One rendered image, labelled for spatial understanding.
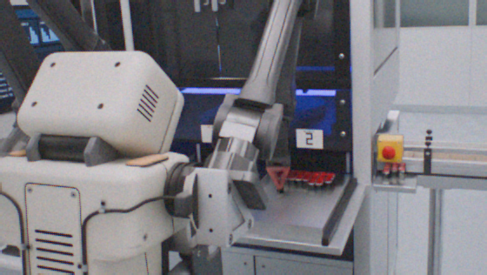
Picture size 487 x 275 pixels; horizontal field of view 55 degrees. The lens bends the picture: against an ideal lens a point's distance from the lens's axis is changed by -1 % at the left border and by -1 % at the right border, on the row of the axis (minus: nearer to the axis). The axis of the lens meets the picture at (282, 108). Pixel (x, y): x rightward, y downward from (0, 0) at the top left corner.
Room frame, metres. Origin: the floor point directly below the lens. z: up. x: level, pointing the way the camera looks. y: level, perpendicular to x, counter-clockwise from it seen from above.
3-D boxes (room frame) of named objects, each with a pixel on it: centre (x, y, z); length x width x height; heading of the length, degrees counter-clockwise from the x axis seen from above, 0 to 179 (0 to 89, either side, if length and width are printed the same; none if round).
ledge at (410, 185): (1.42, -0.36, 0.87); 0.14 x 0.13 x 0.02; 161
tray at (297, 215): (1.24, -0.02, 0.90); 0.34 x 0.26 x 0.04; 161
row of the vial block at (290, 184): (1.35, -0.05, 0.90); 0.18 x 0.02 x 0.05; 71
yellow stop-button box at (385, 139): (1.38, -0.33, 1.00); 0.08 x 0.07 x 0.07; 161
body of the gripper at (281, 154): (1.31, 0.02, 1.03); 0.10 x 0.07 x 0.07; 176
